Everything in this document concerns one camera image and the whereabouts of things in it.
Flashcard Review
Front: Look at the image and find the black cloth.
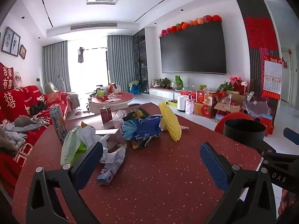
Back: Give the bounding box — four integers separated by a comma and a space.
29, 103, 48, 117

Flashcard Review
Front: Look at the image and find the black picture frame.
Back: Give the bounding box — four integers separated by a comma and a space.
2, 27, 14, 54
10, 31, 21, 57

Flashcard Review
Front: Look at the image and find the round red coffee table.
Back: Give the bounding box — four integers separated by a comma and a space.
89, 92, 135, 115

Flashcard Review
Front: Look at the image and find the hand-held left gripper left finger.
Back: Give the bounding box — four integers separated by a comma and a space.
26, 141, 104, 224

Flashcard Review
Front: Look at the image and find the small potted plant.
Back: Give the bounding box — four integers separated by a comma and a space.
158, 77, 172, 89

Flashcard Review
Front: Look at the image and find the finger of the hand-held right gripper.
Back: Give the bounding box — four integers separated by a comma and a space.
256, 140, 281, 161
283, 127, 299, 145

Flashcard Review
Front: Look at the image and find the white red television console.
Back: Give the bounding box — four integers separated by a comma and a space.
149, 85, 185, 101

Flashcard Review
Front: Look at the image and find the red wall calendar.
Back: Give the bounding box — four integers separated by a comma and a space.
263, 56, 283, 101

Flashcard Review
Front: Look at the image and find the leafy green potted plant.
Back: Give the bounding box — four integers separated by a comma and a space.
217, 81, 234, 98

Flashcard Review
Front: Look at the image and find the yellow foam fruit net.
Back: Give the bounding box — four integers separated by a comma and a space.
158, 102, 182, 142

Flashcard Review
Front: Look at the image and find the white pink gift bag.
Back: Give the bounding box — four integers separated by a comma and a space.
185, 94, 196, 115

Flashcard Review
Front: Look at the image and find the white plastic bag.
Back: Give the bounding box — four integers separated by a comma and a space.
77, 125, 110, 150

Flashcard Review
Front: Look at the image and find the pile of grey clothes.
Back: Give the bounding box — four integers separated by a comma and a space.
0, 115, 47, 159

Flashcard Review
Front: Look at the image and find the air conditioner vent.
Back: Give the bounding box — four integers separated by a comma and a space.
70, 23, 118, 31

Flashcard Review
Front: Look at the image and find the person's right hand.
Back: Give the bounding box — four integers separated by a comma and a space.
278, 189, 299, 217

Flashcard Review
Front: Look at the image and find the tall white drink can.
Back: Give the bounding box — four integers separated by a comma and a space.
50, 106, 69, 141

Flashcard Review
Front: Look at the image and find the row of red paper lanterns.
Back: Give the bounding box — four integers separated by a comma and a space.
158, 15, 222, 38

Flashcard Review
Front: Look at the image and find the red tomato print carton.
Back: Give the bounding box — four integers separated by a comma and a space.
193, 103, 216, 119

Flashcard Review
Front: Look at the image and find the large black television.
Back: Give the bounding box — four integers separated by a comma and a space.
159, 21, 227, 75

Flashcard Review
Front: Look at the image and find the green plastic bag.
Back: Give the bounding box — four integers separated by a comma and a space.
60, 126, 88, 166

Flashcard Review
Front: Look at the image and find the clear plastic wrap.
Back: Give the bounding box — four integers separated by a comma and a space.
243, 92, 271, 119

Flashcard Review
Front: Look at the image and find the red white gift box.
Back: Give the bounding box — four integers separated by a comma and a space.
107, 83, 122, 94

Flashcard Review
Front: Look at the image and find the red covered sofa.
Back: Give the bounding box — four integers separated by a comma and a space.
0, 62, 75, 196

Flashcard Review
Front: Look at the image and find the dark slatted wall panel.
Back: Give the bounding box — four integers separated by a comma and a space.
236, 0, 284, 101

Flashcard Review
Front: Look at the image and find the white plush toy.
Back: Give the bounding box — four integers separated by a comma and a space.
13, 72, 24, 89

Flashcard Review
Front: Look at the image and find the red papercut garland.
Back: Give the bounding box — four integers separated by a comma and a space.
259, 48, 269, 91

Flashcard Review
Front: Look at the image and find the red printed cushion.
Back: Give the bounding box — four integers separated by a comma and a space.
0, 62, 14, 91

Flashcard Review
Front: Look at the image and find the blue plastic basket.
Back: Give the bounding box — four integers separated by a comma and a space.
128, 84, 142, 95

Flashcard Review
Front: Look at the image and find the red plastic chair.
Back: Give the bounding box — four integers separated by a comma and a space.
214, 112, 255, 136

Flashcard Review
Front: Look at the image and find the grey green curtain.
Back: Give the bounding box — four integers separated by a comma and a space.
42, 41, 72, 94
107, 35, 137, 91

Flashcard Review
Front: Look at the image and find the white floor lamp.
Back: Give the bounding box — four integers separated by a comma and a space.
58, 75, 67, 91

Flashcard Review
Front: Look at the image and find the red flower gift box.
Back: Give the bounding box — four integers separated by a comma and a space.
234, 84, 248, 96

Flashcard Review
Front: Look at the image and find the white cylindrical appliance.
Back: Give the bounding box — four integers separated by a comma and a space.
177, 95, 189, 112

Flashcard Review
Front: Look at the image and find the red embroidered cushion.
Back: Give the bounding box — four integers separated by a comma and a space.
46, 91, 64, 106

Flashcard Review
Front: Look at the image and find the red drink can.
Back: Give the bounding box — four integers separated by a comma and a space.
100, 106, 113, 125

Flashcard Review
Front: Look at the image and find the dark glass cabinet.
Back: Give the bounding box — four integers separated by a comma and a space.
132, 27, 149, 94

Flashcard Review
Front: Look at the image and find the red orange print carton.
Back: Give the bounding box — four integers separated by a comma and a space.
196, 90, 218, 105

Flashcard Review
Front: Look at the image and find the red papercut wall decoration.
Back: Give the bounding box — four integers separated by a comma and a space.
244, 17, 279, 52

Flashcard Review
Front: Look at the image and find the dark green snack packet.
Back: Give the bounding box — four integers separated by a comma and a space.
123, 107, 150, 122

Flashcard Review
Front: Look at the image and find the green packaging bag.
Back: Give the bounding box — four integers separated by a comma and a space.
174, 75, 184, 90

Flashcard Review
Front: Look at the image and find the black trash bin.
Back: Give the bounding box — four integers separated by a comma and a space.
224, 119, 266, 146

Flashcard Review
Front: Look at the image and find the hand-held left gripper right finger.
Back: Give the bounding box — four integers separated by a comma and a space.
200, 142, 277, 224

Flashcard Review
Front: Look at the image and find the red flower bouquet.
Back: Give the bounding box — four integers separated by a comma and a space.
229, 75, 249, 94

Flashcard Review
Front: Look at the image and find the blue snack bag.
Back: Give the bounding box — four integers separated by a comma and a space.
122, 115, 164, 150

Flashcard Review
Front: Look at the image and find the beige armchair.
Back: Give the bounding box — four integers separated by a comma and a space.
45, 82, 80, 112

